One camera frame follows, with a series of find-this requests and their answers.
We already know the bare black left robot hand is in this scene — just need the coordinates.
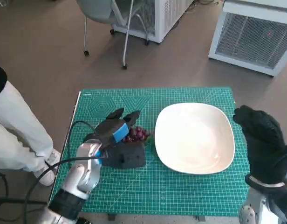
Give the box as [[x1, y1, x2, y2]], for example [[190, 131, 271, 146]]
[[84, 107, 142, 150]]

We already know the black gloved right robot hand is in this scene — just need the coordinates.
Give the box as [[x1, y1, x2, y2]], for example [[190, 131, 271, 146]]
[[233, 105, 287, 185]]

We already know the red toy grape bunch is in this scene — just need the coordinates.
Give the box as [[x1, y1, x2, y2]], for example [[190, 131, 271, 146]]
[[123, 126, 156, 147]]

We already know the white rounded square plate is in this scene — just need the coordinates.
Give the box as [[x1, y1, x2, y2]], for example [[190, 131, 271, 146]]
[[154, 102, 235, 175]]

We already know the green cutting mat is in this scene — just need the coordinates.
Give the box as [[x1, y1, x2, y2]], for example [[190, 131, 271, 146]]
[[49, 86, 250, 213]]

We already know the person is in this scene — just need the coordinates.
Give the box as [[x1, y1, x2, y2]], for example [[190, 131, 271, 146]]
[[0, 60, 62, 187]]

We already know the white appliance with grey grille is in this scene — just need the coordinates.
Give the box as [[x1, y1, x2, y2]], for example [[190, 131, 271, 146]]
[[208, 0, 287, 77]]

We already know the black stand bar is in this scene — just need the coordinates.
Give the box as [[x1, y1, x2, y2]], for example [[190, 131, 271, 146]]
[[0, 197, 48, 206]]

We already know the grey office chair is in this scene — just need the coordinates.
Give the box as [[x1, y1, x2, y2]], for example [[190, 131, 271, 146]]
[[75, 0, 150, 70]]

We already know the white appliance with slatted vents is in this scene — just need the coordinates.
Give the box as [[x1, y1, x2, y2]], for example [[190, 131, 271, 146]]
[[110, 0, 195, 44]]

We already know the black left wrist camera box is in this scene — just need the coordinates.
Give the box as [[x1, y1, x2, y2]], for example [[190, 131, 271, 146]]
[[102, 141, 146, 169]]

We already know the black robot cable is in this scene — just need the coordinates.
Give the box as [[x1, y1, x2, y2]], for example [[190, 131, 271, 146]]
[[65, 120, 99, 164], [24, 155, 109, 207]]

